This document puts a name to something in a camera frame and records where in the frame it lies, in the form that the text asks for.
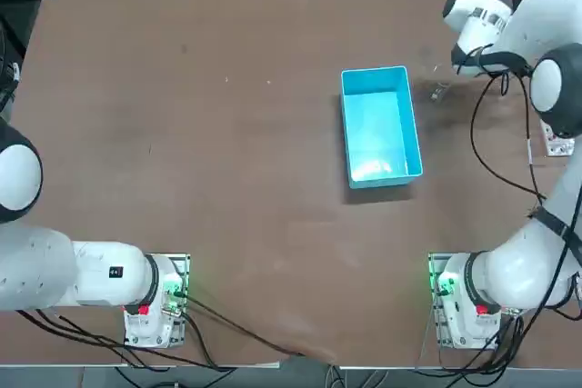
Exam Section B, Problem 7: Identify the blue plastic bin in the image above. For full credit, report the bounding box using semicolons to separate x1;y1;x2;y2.
340;65;425;191

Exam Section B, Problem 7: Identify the white test tube rack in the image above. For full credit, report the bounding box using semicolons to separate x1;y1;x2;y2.
539;118;577;158

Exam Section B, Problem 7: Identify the black left arm cable bundle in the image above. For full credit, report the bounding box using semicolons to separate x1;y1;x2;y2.
17;290;306;369

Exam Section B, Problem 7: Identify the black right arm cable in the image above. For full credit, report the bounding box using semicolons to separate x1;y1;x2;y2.
469;45;582;312

